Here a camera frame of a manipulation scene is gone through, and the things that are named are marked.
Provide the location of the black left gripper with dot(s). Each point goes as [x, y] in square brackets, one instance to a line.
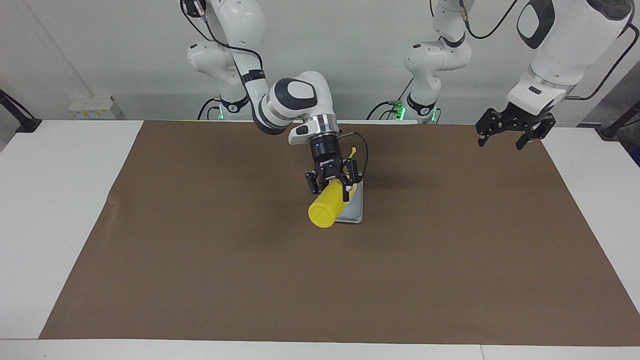
[525, 116]

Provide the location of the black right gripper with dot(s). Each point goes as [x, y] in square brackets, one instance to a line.
[329, 157]

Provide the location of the yellow squeeze bottle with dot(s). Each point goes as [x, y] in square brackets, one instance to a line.
[324, 210]

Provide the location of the silver digital kitchen scale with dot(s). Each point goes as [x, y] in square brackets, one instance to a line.
[352, 212]

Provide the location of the brown paper mat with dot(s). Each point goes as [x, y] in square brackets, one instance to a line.
[320, 280]

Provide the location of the black stand clamp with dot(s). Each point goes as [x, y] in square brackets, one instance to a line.
[27, 124]
[612, 131]

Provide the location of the white wall socket strip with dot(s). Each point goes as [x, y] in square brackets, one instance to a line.
[92, 107]

